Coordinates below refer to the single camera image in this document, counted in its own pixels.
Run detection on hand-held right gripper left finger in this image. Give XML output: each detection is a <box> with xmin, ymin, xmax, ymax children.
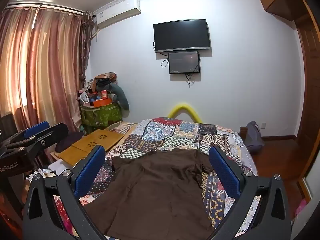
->
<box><xmin>22</xmin><ymin>145</ymin><xmax>107</xmax><ymax>240</ymax></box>

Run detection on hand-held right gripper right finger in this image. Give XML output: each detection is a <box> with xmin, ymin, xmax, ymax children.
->
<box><xmin>209</xmin><ymin>145</ymin><xmax>293</xmax><ymax>240</ymax></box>

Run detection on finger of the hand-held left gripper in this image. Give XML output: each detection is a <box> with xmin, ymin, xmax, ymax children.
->
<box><xmin>7</xmin><ymin>123</ymin><xmax>69</xmax><ymax>153</ymax></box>
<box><xmin>0</xmin><ymin>121</ymin><xmax>50</xmax><ymax>148</ymax></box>

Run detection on brown garment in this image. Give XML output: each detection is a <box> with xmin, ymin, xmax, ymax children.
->
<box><xmin>84</xmin><ymin>148</ymin><xmax>217</xmax><ymax>239</ymax></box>

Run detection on pile of clothes and boxes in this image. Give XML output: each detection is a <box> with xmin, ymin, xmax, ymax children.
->
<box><xmin>79</xmin><ymin>72</ymin><xmax>118</xmax><ymax>108</ymax></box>

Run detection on dark purple cushion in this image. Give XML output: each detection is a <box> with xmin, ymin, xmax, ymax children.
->
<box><xmin>55</xmin><ymin>131</ymin><xmax>84</xmax><ymax>153</ymax></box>

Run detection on wooden folding lap desk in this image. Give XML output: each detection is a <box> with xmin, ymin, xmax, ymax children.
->
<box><xmin>54</xmin><ymin>129</ymin><xmax>125</xmax><ymax>167</ymax></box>

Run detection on green patterned storage bag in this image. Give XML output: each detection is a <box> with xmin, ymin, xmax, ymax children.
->
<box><xmin>80</xmin><ymin>102</ymin><xmax>123</xmax><ymax>135</ymax></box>

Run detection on purple backpack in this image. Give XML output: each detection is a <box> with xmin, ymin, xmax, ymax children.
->
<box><xmin>246</xmin><ymin>121</ymin><xmax>265</xmax><ymax>154</ymax></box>

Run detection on patchwork printed blanket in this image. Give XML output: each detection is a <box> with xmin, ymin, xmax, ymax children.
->
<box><xmin>54</xmin><ymin>117</ymin><xmax>262</xmax><ymax>240</ymax></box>

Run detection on pink curtain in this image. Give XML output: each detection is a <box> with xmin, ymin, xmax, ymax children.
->
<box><xmin>0</xmin><ymin>2</ymin><xmax>85</xmax><ymax>130</ymax></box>

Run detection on yellow foam tube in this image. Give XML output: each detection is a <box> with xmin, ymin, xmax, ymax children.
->
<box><xmin>167</xmin><ymin>102</ymin><xmax>202</xmax><ymax>123</ymax></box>

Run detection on dark patterned curtain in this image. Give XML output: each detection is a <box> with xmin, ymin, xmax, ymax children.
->
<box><xmin>79</xmin><ymin>10</ymin><xmax>98</xmax><ymax>98</ymax></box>

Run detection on wooden door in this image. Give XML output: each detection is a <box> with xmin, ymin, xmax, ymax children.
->
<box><xmin>295</xmin><ymin>12</ymin><xmax>320</xmax><ymax>200</ymax></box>

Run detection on white air conditioner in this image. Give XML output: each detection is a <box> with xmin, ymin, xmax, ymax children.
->
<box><xmin>93</xmin><ymin>0</ymin><xmax>141</xmax><ymax>28</ymax></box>

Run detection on small black wall monitor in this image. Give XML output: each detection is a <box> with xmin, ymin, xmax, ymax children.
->
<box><xmin>168</xmin><ymin>51</ymin><xmax>200</xmax><ymax>75</ymax></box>

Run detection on black wall television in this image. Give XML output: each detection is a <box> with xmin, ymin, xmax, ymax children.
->
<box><xmin>153</xmin><ymin>19</ymin><xmax>212</xmax><ymax>53</ymax></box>

